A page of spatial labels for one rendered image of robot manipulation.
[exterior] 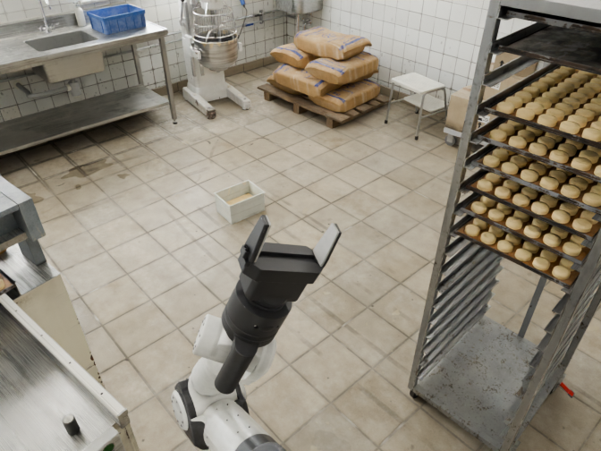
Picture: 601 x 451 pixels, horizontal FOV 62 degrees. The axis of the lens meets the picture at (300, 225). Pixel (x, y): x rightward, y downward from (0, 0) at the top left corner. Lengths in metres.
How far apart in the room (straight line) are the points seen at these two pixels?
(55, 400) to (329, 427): 1.26
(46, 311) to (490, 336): 2.04
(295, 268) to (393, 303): 2.33
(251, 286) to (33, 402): 1.12
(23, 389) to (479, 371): 1.89
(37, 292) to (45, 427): 0.61
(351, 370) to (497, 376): 0.69
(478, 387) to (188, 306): 1.61
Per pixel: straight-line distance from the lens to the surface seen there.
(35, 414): 1.67
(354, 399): 2.55
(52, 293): 2.11
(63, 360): 1.68
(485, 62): 1.54
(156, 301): 3.07
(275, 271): 0.66
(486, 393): 2.52
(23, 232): 1.98
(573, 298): 1.72
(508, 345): 2.74
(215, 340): 0.78
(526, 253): 1.78
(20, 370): 1.80
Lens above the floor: 2.10
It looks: 37 degrees down
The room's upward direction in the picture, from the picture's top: straight up
